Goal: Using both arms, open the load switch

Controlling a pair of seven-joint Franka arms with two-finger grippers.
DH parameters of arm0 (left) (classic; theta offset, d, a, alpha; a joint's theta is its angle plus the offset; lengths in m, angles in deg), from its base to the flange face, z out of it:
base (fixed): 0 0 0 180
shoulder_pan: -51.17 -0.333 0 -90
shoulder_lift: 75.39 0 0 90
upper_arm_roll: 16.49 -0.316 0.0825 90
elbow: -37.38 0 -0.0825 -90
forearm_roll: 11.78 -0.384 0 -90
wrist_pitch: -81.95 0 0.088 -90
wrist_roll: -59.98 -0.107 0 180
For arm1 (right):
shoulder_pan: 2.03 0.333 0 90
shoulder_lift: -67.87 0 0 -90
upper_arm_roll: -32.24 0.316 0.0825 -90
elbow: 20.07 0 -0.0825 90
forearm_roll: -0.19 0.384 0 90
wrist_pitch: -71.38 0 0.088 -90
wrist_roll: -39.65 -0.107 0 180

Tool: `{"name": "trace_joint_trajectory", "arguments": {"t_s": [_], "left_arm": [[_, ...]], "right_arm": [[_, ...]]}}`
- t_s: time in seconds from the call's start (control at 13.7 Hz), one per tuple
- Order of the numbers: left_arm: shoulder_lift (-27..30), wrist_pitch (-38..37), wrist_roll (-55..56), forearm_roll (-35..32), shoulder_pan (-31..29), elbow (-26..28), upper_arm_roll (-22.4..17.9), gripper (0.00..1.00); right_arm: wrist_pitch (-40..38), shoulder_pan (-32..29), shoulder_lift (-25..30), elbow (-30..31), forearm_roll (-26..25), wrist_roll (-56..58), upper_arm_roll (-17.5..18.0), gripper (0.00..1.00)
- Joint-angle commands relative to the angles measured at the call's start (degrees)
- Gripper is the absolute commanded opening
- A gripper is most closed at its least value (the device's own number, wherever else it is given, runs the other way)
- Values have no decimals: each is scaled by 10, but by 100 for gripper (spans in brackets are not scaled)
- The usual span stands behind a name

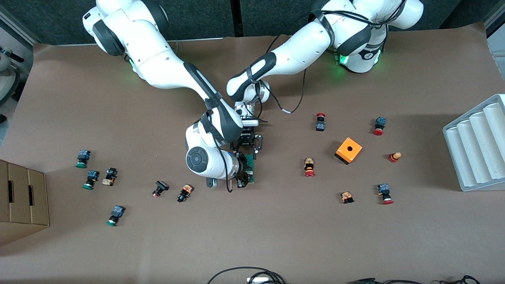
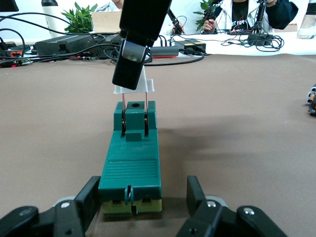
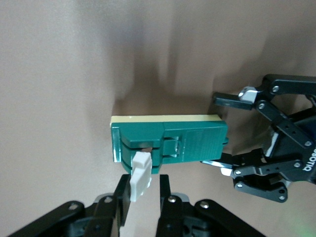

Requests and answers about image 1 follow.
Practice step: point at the white power adapter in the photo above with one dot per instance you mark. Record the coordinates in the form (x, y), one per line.
(258, 280)

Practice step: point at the white machine part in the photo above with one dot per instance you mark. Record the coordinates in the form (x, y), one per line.
(6, 79)

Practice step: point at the black switch white rectangular face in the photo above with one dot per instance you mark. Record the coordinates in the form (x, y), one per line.
(160, 188)

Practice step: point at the green mushroom push button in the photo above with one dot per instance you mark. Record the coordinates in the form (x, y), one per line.
(83, 157)
(115, 213)
(91, 178)

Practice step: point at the red mushroom button black block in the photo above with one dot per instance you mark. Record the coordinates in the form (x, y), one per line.
(320, 125)

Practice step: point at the red yellow button head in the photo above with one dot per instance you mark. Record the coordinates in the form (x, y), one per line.
(394, 157)

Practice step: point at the red mushroom button orange block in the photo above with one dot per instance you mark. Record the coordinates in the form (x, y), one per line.
(309, 167)

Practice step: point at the red mushroom button blue block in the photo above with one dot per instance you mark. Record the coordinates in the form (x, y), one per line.
(384, 193)
(379, 125)

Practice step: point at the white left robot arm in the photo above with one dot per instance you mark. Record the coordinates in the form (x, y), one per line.
(300, 51)

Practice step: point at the brown table cover sheet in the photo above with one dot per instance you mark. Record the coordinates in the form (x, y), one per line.
(276, 236)

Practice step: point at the green load switch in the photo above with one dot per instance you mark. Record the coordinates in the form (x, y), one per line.
(255, 175)

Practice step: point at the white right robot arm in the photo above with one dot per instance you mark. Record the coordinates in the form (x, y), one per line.
(158, 59)

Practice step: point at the black vertical post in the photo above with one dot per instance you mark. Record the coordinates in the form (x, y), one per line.
(236, 17)

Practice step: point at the white grooved plastic tray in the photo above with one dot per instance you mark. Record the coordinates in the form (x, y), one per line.
(477, 146)

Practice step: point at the brown cardboard box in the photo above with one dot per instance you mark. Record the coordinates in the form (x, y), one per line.
(23, 201)

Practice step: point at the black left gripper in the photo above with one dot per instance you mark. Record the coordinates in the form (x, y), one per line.
(246, 139)

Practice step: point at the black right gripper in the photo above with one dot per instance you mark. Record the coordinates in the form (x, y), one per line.
(242, 174)

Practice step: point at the orange black contact block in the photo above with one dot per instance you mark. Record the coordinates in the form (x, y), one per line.
(346, 197)

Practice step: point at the orange push button enclosure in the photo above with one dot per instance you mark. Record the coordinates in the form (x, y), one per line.
(347, 152)

